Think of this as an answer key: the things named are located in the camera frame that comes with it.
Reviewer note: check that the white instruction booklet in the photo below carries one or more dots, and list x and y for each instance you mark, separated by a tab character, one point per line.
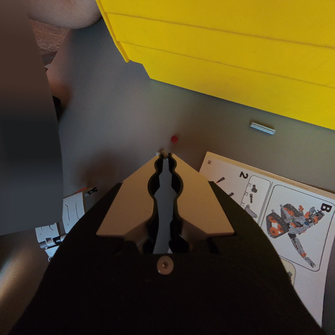
288	199

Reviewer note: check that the small red round stud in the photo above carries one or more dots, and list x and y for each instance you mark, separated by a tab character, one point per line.
174	139

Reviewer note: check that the grey building block assembly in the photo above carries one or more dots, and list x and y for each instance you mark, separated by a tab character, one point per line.
70	209

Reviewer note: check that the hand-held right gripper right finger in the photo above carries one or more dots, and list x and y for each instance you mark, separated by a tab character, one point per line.
204	209

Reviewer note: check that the small blue stick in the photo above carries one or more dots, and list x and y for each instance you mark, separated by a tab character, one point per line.
262	128

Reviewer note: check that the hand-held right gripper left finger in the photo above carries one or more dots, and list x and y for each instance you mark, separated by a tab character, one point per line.
128	209

